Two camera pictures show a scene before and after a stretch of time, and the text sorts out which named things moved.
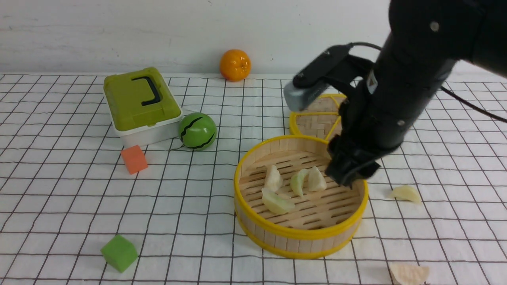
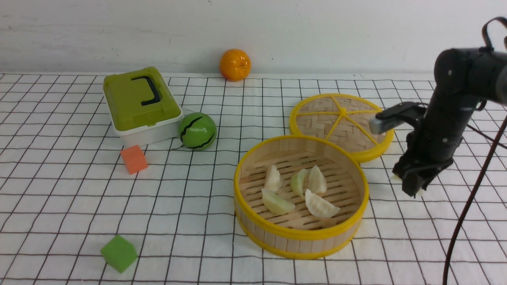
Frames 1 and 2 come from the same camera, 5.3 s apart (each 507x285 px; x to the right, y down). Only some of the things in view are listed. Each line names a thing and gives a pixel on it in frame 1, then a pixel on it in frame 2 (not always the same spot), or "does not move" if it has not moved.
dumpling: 405,192 to 420,192
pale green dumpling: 296,181 does not move
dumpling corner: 275,204 does not move
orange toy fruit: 235,65 does not move
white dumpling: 273,181 does not move
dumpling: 316,182 does not move
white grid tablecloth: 77,208 does not move
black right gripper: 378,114 to 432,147
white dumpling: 405,274 to 319,206
